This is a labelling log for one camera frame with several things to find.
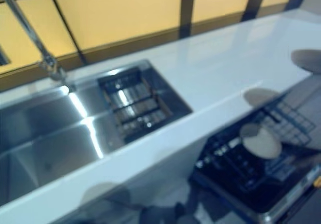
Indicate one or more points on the cream round plate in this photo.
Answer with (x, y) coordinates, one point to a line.
(265, 146)

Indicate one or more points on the black sink dish rack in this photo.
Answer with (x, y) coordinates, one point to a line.
(135, 108)

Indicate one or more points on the yellow dark framed window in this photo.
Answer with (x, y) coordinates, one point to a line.
(113, 15)

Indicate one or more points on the stainless steel sink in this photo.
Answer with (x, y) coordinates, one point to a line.
(50, 138)

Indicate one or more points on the chrome kitchen faucet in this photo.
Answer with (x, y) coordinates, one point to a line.
(26, 24)

